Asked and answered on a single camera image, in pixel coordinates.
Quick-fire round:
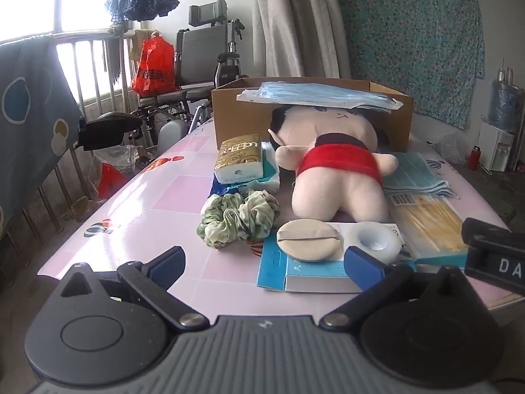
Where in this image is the stack of teal face masks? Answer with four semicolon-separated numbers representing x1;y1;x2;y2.
381;152;461;200

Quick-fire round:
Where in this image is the crumpled clear plastic bag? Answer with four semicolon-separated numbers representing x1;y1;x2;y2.
94;144;150;165

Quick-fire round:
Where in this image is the plush doll with red band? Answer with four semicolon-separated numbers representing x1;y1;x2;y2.
268;106;399;223

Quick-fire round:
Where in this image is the grey blanket with circles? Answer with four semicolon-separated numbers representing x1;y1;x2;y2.
0;35;83;230

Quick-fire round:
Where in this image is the green floral scrunchie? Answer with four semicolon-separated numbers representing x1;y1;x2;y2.
197;190;282;249

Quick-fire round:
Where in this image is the blue and white carton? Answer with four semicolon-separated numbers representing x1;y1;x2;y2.
256;222;411;293

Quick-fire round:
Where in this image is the small red bag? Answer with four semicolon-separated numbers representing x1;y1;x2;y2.
97;162;129;202

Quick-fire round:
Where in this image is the gold tissue pack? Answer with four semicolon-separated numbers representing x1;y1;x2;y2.
214;133;263;185

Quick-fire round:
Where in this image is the beige round powder puff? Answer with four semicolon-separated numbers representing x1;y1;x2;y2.
276;219;343;262

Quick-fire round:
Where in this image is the grey wheelchair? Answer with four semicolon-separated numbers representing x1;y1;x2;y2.
130;0;247;134

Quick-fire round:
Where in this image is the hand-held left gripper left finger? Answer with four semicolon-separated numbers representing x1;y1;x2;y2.
59;246;210;333

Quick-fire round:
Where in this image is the white blue wet wipes pack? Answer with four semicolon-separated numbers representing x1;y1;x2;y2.
212;142;281;196

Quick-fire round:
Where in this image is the teal floral wall cloth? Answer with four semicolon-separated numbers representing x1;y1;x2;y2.
336;0;485;130

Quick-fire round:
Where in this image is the metal railing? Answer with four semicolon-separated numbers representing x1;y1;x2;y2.
0;29;138;232

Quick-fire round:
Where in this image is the red plastic bag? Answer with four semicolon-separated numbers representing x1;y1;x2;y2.
132;32;179;95

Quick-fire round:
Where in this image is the blue checkered umbrella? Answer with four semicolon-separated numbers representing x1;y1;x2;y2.
104;0;180;23

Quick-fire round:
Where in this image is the cotton swab packet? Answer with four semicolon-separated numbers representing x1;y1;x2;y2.
388;195;470;261

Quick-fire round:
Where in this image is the beige curtain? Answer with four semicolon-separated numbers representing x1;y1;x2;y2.
252;0;352;80

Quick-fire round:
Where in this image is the brown cardboard box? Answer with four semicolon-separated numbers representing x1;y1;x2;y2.
211;77;414;152

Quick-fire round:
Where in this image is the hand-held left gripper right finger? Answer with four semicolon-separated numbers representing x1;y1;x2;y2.
320;246;468;332

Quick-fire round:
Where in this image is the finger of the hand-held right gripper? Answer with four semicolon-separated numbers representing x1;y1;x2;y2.
461;217;525;251

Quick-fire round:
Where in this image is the white tape roll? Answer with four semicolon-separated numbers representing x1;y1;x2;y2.
345;222;403;263

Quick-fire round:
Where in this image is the blue water jug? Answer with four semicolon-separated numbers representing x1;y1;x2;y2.
488;68;525;133

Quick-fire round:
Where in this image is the clear packet of blue masks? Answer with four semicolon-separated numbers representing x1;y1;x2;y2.
237;82;403;111

